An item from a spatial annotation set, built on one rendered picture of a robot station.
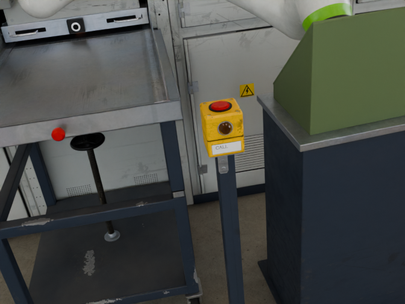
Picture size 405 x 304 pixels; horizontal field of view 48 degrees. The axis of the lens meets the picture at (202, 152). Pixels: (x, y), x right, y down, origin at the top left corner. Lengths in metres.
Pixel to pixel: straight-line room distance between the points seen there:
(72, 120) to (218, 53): 0.83
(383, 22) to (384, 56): 0.08
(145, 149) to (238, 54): 0.57
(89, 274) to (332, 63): 1.09
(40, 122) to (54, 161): 0.85
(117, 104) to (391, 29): 0.68
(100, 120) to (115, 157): 0.84
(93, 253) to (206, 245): 0.48
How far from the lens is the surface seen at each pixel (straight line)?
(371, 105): 1.21
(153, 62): 1.43
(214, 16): 1.80
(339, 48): 1.10
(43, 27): 1.85
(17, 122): 1.22
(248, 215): 2.09
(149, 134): 1.96
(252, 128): 2.00
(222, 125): 0.94
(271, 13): 1.41
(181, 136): 1.98
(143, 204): 1.34
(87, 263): 1.74
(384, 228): 1.43
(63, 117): 1.18
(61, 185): 2.10
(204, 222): 2.07
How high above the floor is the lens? 1.32
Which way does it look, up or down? 31 degrees down
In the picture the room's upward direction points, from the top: 6 degrees counter-clockwise
